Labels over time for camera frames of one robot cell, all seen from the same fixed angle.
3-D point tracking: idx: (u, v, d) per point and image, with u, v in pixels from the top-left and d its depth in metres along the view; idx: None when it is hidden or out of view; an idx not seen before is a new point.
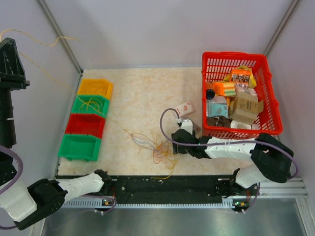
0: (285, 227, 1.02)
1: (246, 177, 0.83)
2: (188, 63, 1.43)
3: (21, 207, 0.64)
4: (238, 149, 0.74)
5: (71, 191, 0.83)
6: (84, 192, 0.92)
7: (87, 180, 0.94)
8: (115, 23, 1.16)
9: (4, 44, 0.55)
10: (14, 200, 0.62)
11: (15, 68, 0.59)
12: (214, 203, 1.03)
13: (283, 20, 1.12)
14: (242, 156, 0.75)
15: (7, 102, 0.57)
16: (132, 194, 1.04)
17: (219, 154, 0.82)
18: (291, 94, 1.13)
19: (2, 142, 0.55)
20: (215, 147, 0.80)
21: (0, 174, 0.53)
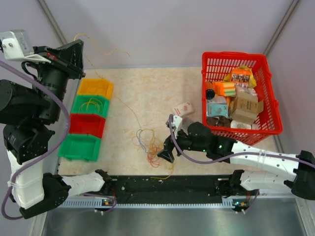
0: (286, 227, 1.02)
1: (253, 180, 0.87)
2: (188, 63, 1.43)
3: (32, 192, 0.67)
4: (277, 164, 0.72)
5: (74, 187, 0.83)
6: (85, 191, 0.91)
7: (89, 178, 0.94)
8: (114, 23, 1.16)
9: (76, 42, 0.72)
10: (30, 182, 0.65)
11: (78, 62, 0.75)
12: (214, 203, 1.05)
13: (283, 20, 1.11)
14: (276, 171, 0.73)
15: (63, 85, 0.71)
16: (132, 194, 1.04)
17: (242, 162, 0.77)
18: (290, 95, 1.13)
19: (51, 116, 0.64)
20: (245, 157, 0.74)
21: (37, 144, 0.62)
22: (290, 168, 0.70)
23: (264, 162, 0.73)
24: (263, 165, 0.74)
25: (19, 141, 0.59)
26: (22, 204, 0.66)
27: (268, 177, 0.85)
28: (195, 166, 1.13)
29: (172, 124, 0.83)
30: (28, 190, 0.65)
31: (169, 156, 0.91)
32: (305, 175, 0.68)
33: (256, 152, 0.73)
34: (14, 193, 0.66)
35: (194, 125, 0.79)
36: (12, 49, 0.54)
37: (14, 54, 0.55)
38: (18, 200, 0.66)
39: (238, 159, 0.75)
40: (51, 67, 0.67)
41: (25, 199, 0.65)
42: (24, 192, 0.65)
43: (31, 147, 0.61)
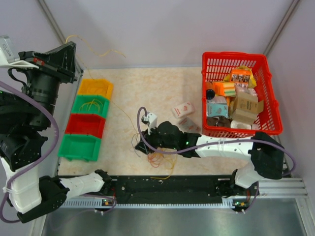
0: (286, 228, 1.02)
1: (244, 177, 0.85)
2: (188, 63, 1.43)
3: (28, 196, 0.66)
4: (234, 149, 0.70)
5: (73, 190, 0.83)
6: (84, 191, 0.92)
7: (88, 179, 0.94)
8: (114, 23, 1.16)
9: (67, 45, 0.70)
10: (26, 187, 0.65)
11: (70, 65, 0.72)
12: (213, 203, 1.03)
13: (283, 20, 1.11)
14: (238, 156, 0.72)
15: (55, 89, 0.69)
16: (132, 194, 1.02)
17: (209, 153, 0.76)
18: (290, 95, 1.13)
19: (42, 123, 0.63)
20: (207, 147, 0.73)
21: (29, 152, 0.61)
22: (245, 150, 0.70)
23: (223, 148, 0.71)
24: (225, 153, 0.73)
25: (11, 148, 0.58)
26: (19, 208, 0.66)
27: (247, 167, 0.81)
28: (195, 166, 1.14)
29: (145, 118, 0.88)
30: (24, 194, 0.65)
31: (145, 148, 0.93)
32: (259, 153, 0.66)
33: (214, 141, 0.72)
34: (11, 198, 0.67)
35: (164, 124, 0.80)
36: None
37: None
38: (15, 205, 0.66)
39: (203, 150, 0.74)
40: (40, 72, 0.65)
41: (21, 204, 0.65)
42: (18, 197, 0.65)
43: (23, 154, 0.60)
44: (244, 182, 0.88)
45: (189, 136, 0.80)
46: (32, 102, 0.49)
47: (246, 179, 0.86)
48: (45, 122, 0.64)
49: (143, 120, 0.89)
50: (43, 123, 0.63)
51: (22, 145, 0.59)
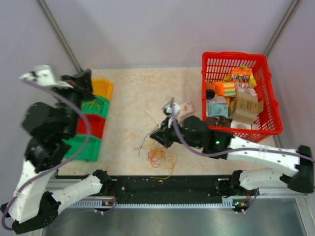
0: (285, 227, 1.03)
1: (254, 181, 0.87)
2: (188, 63, 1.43)
3: (33, 203, 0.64)
4: (278, 160, 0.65)
5: (65, 202, 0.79)
6: (81, 197, 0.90)
7: (84, 186, 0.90)
8: (115, 24, 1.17)
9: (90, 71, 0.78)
10: (35, 193, 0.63)
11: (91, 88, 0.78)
12: (214, 203, 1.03)
13: (283, 20, 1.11)
14: (276, 166, 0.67)
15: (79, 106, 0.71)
16: (132, 194, 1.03)
17: (241, 159, 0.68)
18: (291, 95, 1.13)
19: (71, 132, 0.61)
20: (245, 152, 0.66)
21: (56, 159, 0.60)
22: (291, 164, 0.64)
23: (264, 157, 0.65)
24: (261, 162, 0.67)
25: (42, 153, 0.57)
26: (18, 217, 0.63)
27: (266, 175, 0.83)
28: (195, 166, 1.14)
29: (168, 110, 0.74)
30: (30, 201, 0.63)
31: (160, 138, 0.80)
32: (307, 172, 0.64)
33: (255, 148, 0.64)
34: (12, 204, 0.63)
35: (190, 119, 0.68)
36: (45, 76, 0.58)
37: (45, 79, 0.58)
38: (15, 212, 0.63)
39: (237, 154, 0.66)
40: (70, 90, 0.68)
41: (22, 212, 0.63)
42: (24, 205, 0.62)
43: (52, 160, 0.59)
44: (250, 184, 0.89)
45: (217, 135, 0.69)
46: (65, 101, 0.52)
47: (255, 183, 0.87)
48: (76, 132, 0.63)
49: (166, 111, 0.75)
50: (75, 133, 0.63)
51: (54, 152, 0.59)
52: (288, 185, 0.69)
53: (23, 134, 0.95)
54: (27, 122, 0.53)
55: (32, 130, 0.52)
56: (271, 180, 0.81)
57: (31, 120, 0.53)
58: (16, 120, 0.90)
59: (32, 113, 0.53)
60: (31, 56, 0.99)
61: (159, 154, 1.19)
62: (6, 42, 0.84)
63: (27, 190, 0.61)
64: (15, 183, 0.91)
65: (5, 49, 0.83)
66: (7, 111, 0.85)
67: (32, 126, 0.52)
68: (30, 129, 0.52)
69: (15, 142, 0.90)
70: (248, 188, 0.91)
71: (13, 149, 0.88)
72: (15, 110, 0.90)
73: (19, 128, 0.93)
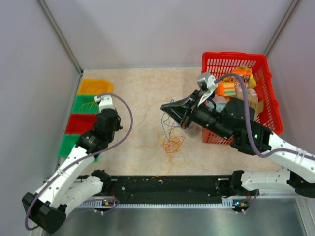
0: (285, 228, 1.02)
1: (257, 183, 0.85)
2: (188, 63, 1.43)
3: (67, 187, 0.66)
4: (312, 167, 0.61)
5: (71, 204, 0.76)
6: (85, 198, 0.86)
7: (86, 186, 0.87)
8: (115, 24, 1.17)
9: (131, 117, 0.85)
10: (74, 175, 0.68)
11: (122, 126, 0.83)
12: (214, 203, 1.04)
13: (283, 20, 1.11)
14: (304, 173, 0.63)
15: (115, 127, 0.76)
16: (132, 194, 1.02)
17: (271, 158, 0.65)
18: (291, 95, 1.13)
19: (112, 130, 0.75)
20: (282, 154, 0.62)
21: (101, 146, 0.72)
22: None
23: (300, 162, 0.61)
24: (293, 165, 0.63)
25: (96, 139, 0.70)
26: (51, 198, 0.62)
27: (271, 177, 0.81)
28: (195, 166, 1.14)
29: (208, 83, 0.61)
30: (68, 182, 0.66)
31: (178, 115, 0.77)
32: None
33: (294, 151, 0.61)
34: (46, 186, 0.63)
35: (236, 104, 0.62)
36: (107, 101, 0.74)
37: (105, 103, 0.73)
38: (50, 192, 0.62)
39: (274, 154, 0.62)
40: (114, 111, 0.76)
41: (58, 193, 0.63)
42: (63, 185, 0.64)
43: (100, 145, 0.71)
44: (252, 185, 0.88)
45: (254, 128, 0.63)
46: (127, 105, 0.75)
47: (258, 184, 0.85)
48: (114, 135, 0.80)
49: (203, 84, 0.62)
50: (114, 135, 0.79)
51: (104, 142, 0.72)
52: (299, 190, 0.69)
53: (23, 134, 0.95)
54: (103, 112, 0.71)
55: (107, 118, 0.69)
56: (276, 184, 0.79)
57: (105, 112, 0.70)
58: (16, 120, 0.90)
59: (104, 109, 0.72)
60: (31, 56, 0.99)
61: (159, 154, 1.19)
62: (7, 42, 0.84)
63: (73, 170, 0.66)
64: (16, 183, 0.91)
65: (5, 49, 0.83)
66: (8, 111, 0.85)
67: (107, 116, 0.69)
68: (105, 117, 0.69)
69: (15, 142, 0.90)
70: (249, 189, 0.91)
71: (13, 149, 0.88)
72: (15, 110, 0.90)
73: (19, 128, 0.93)
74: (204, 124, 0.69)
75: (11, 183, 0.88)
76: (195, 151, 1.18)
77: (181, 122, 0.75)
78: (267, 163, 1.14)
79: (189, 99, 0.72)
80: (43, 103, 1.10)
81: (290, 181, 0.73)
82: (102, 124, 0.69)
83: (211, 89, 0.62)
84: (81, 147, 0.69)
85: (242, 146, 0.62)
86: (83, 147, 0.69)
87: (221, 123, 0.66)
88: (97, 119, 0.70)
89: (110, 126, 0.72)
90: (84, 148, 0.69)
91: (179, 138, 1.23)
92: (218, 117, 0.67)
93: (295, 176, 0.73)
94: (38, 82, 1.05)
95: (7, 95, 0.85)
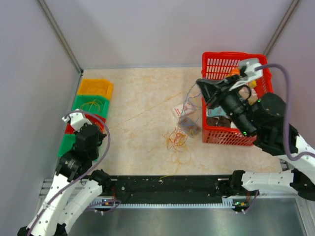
0: (285, 227, 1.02)
1: (258, 183, 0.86)
2: (188, 63, 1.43)
3: (57, 217, 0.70)
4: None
5: (70, 221, 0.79)
6: (86, 207, 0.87)
7: (84, 196, 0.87)
8: (115, 24, 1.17)
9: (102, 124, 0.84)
10: (62, 205, 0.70)
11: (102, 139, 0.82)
12: (214, 203, 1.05)
13: (283, 20, 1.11)
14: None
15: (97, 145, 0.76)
16: (132, 194, 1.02)
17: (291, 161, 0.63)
18: (291, 95, 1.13)
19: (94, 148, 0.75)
20: (306, 158, 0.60)
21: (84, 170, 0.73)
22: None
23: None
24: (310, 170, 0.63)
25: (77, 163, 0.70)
26: (43, 232, 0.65)
27: (273, 179, 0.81)
28: (195, 166, 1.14)
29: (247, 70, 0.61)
30: (56, 213, 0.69)
31: (207, 93, 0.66)
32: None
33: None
34: (35, 221, 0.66)
35: (270, 99, 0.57)
36: (76, 117, 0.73)
37: (76, 120, 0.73)
38: (41, 226, 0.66)
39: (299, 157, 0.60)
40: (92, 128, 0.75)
41: (48, 226, 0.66)
42: (51, 217, 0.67)
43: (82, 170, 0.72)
44: (252, 186, 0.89)
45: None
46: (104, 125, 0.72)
47: (258, 185, 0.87)
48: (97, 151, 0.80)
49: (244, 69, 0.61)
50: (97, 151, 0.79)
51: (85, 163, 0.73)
52: (303, 192, 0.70)
53: (23, 134, 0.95)
54: (82, 132, 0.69)
55: (86, 138, 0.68)
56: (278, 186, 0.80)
57: (84, 132, 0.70)
58: (15, 120, 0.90)
59: (83, 129, 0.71)
60: (31, 56, 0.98)
61: (159, 154, 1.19)
62: (7, 42, 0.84)
63: (57, 201, 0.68)
64: (16, 183, 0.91)
65: (5, 49, 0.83)
66: (8, 111, 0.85)
67: (86, 135, 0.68)
68: (84, 136, 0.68)
69: (15, 142, 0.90)
70: (249, 189, 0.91)
71: (12, 149, 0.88)
72: (15, 110, 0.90)
73: (19, 127, 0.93)
74: (229, 112, 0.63)
75: (11, 183, 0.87)
76: (195, 151, 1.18)
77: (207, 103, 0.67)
78: (267, 163, 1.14)
79: (223, 79, 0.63)
80: (42, 103, 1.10)
81: (293, 183, 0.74)
82: (82, 143, 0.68)
83: (248, 75, 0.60)
84: (62, 174, 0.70)
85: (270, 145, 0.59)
86: (65, 175, 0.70)
87: (248, 116, 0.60)
88: (77, 139, 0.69)
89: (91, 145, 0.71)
90: (66, 175, 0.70)
91: (179, 138, 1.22)
92: (246, 108, 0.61)
93: (298, 179, 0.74)
94: (38, 82, 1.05)
95: (7, 95, 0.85)
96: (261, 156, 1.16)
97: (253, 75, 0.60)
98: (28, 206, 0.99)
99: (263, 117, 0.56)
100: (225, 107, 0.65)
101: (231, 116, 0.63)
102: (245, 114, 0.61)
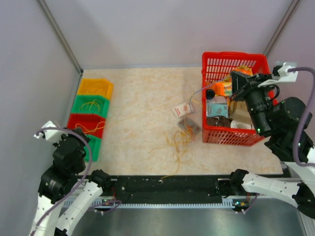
0: (286, 228, 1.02)
1: (258, 186, 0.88)
2: (188, 63, 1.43)
3: (50, 232, 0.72)
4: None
5: (71, 226, 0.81)
6: (87, 208, 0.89)
7: (84, 199, 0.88)
8: (115, 24, 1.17)
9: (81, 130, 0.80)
10: (52, 222, 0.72)
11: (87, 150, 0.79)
12: (214, 203, 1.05)
13: (283, 20, 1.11)
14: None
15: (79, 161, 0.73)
16: (132, 194, 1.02)
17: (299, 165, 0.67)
18: (291, 95, 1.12)
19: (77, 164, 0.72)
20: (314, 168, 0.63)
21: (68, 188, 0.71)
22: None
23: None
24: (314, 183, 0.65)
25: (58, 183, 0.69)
26: None
27: (276, 186, 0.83)
28: (195, 166, 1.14)
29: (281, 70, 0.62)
30: (48, 230, 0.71)
31: (237, 85, 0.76)
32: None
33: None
34: None
35: (298, 104, 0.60)
36: (50, 133, 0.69)
37: (51, 135, 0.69)
38: None
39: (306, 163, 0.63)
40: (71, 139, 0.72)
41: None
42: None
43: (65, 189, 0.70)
44: (252, 187, 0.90)
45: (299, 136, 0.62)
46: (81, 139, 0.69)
47: (260, 188, 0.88)
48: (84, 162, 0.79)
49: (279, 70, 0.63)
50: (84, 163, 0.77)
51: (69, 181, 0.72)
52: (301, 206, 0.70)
53: (23, 134, 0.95)
54: (61, 150, 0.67)
55: (64, 157, 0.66)
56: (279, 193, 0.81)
57: (63, 149, 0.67)
58: (15, 120, 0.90)
59: (62, 145, 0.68)
60: (31, 56, 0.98)
61: (159, 154, 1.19)
62: (7, 42, 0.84)
63: (46, 222, 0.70)
64: (16, 183, 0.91)
65: (5, 49, 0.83)
66: (8, 111, 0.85)
67: (64, 153, 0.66)
68: (62, 155, 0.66)
69: (15, 142, 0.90)
70: (247, 190, 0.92)
71: (12, 149, 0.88)
72: (15, 110, 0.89)
73: (19, 128, 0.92)
74: (250, 107, 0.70)
75: (11, 184, 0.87)
76: (195, 151, 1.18)
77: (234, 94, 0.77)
78: (267, 163, 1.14)
79: (256, 75, 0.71)
80: (42, 103, 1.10)
81: (296, 195, 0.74)
82: (60, 162, 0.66)
83: (280, 74, 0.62)
84: (46, 195, 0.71)
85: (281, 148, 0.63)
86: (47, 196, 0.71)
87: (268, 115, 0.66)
88: (55, 158, 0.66)
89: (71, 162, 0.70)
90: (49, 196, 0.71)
91: (179, 138, 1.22)
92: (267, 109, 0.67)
93: (301, 193, 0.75)
94: (38, 82, 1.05)
95: (7, 96, 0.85)
96: (261, 156, 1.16)
97: (285, 75, 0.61)
98: (28, 206, 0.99)
99: (282, 120, 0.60)
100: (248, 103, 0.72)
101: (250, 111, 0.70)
102: (265, 112, 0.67)
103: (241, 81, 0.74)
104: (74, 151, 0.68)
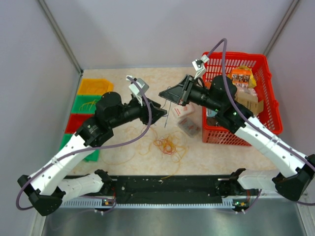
0: (286, 228, 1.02)
1: (250, 179, 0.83)
2: (188, 63, 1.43)
3: (59, 177, 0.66)
4: (283, 156, 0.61)
5: (69, 193, 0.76)
6: (84, 192, 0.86)
7: (87, 182, 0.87)
8: (114, 24, 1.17)
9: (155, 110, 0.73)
10: (68, 167, 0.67)
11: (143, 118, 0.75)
12: (213, 203, 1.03)
13: (284, 20, 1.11)
14: (277, 162, 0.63)
15: (119, 118, 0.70)
16: (132, 194, 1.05)
17: (245, 137, 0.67)
18: (291, 95, 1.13)
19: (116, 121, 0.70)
20: (255, 134, 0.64)
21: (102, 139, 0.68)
22: (294, 165, 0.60)
23: (271, 148, 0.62)
24: (266, 151, 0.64)
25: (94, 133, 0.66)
26: (42, 187, 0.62)
27: (261, 175, 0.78)
28: (195, 166, 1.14)
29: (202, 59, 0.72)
30: (61, 173, 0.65)
31: (175, 96, 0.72)
32: (306, 181, 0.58)
33: (268, 135, 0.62)
34: (39, 173, 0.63)
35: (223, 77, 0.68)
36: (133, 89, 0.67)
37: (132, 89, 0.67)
38: (42, 180, 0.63)
39: (247, 132, 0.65)
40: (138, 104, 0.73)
41: (49, 183, 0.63)
42: (56, 175, 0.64)
43: (100, 139, 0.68)
44: (247, 183, 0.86)
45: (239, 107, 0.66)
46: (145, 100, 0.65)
47: (250, 181, 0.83)
48: (141, 117, 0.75)
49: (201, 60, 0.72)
50: (134, 118, 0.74)
51: (106, 134, 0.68)
52: (276, 186, 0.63)
53: (23, 135, 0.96)
54: (104, 101, 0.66)
55: (105, 109, 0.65)
56: (264, 181, 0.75)
57: (106, 102, 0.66)
58: (15, 120, 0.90)
59: (106, 97, 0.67)
60: (31, 56, 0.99)
61: (160, 154, 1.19)
62: (6, 41, 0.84)
63: (68, 161, 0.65)
64: (15, 183, 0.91)
65: (5, 48, 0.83)
66: (7, 111, 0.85)
67: (107, 106, 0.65)
68: (105, 106, 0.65)
69: (15, 141, 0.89)
70: (244, 188, 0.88)
71: (11, 149, 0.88)
72: (15, 110, 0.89)
73: (19, 129, 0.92)
74: (199, 103, 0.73)
75: (10, 184, 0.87)
76: (195, 151, 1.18)
77: (179, 98, 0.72)
78: (267, 163, 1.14)
79: (187, 76, 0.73)
80: (42, 102, 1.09)
81: (275, 177, 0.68)
82: (101, 113, 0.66)
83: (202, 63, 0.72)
84: (81, 136, 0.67)
85: (221, 119, 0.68)
86: (83, 137, 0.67)
87: (211, 98, 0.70)
88: (97, 108, 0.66)
89: (111, 115, 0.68)
90: (84, 137, 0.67)
91: (179, 138, 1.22)
92: (207, 93, 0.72)
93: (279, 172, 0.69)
94: (38, 81, 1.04)
95: (7, 97, 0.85)
96: (261, 156, 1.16)
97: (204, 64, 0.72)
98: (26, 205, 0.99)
99: (215, 93, 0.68)
100: (194, 101, 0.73)
101: (200, 104, 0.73)
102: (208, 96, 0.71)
103: (174, 91, 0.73)
104: (116, 106, 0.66)
